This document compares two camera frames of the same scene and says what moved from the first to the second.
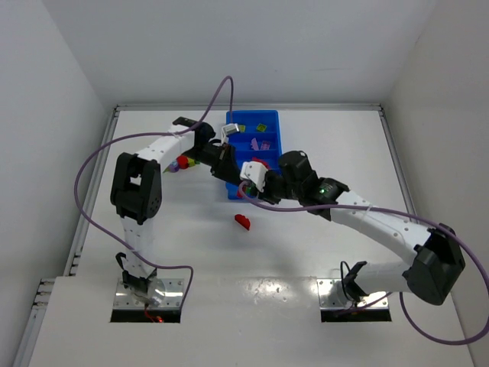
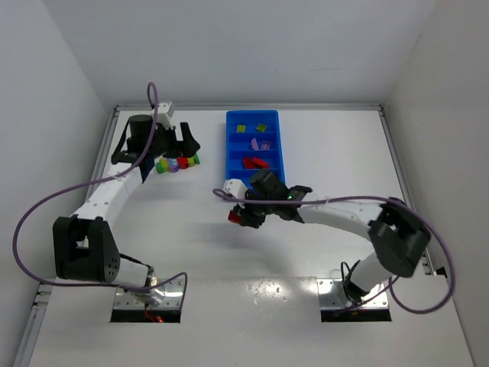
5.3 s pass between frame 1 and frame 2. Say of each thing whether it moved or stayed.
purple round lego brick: stayed
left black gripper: moved
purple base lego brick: stayed
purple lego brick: stayed
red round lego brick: stayed
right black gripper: moved
